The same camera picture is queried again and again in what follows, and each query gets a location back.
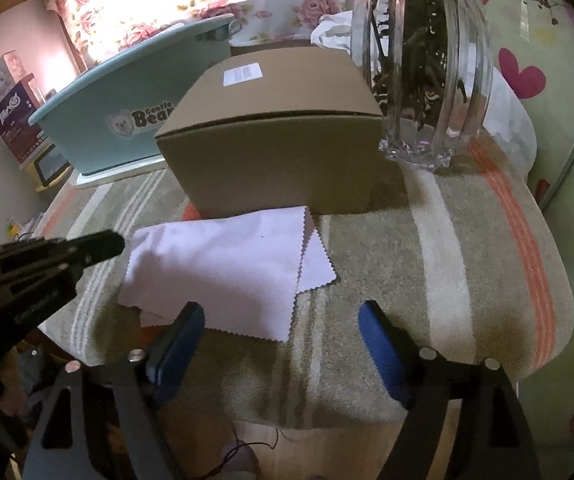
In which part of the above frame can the thin black cable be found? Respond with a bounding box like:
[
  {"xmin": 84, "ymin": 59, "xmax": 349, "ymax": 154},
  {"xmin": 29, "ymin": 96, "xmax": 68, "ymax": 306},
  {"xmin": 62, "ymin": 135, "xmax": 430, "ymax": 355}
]
[{"xmin": 207, "ymin": 427, "xmax": 282, "ymax": 480}]

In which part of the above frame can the pile of papers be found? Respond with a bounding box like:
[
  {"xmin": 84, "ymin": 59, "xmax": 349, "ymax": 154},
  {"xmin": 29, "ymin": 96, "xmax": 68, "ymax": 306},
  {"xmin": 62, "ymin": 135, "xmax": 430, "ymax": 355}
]
[{"xmin": 9, "ymin": 210, "xmax": 48, "ymax": 241}]

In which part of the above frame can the white zigzag-edged cloth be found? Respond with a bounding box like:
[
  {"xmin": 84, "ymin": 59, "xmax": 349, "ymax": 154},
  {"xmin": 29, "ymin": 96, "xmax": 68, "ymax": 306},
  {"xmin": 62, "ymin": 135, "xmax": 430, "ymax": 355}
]
[{"xmin": 117, "ymin": 206, "xmax": 338, "ymax": 343}]

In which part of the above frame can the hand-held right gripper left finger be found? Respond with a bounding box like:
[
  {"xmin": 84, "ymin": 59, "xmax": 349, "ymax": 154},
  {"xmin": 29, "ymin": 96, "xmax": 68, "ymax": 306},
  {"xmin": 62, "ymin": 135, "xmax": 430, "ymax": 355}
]
[{"xmin": 22, "ymin": 301, "xmax": 206, "ymax": 480}]

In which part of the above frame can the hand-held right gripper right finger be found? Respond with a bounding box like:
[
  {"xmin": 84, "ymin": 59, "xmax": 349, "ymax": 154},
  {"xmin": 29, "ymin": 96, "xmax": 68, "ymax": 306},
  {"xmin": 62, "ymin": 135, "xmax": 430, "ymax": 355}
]
[{"xmin": 358, "ymin": 300, "xmax": 542, "ymax": 480}]

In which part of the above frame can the black picture frame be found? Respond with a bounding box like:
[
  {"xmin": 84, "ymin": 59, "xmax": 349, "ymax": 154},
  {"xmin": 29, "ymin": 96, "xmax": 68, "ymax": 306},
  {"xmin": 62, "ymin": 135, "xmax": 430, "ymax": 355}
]
[{"xmin": 34, "ymin": 147, "xmax": 72, "ymax": 186}]

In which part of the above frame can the clear glass vase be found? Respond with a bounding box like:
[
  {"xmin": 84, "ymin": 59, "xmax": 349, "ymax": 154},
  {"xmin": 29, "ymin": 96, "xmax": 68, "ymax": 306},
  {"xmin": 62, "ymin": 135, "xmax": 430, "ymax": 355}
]
[{"xmin": 352, "ymin": 0, "xmax": 492, "ymax": 171}]

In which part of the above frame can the purple cardboard box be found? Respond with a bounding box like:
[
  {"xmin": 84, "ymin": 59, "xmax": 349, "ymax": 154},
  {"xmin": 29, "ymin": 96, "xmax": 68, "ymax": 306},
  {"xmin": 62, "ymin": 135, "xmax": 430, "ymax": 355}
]
[{"xmin": 0, "ymin": 74, "xmax": 50, "ymax": 163}]

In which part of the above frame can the yellow plastic container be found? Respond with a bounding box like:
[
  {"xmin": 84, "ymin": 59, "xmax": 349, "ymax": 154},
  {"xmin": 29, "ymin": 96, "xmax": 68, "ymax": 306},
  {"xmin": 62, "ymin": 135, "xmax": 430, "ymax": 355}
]
[{"xmin": 24, "ymin": 140, "xmax": 75, "ymax": 193}]

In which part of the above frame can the brown cardboard box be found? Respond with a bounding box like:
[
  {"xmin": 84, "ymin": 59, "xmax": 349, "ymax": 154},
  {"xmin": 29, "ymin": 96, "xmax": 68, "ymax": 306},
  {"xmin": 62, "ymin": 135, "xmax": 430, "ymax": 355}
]
[{"xmin": 154, "ymin": 46, "xmax": 385, "ymax": 221}]

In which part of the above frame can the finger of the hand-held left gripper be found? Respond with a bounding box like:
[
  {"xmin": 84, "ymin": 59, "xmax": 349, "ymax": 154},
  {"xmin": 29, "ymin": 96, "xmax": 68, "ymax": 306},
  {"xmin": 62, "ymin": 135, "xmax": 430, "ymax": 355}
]
[{"xmin": 0, "ymin": 230, "xmax": 126, "ymax": 288}]

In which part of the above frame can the white crumpled garment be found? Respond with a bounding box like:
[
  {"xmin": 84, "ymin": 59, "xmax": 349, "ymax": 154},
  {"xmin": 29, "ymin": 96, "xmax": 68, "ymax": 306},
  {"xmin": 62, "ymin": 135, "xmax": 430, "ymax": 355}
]
[{"xmin": 312, "ymin": 12, "xmax": 538, "ymax": 161}]

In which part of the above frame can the teal plastic tub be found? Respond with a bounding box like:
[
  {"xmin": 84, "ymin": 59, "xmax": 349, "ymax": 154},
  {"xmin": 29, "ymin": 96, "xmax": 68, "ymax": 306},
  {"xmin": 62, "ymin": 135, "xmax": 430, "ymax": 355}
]
[{"xmin": 29, "ymin": 14, "xmax": 238, "ymax": 176}]

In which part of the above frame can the rose-print curtain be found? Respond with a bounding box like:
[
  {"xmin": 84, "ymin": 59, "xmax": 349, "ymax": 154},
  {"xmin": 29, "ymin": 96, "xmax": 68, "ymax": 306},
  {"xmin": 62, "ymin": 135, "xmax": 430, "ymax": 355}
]
[{"xmin": 47, "ymin": 0, "xmax": 362, "ymax": 68}]

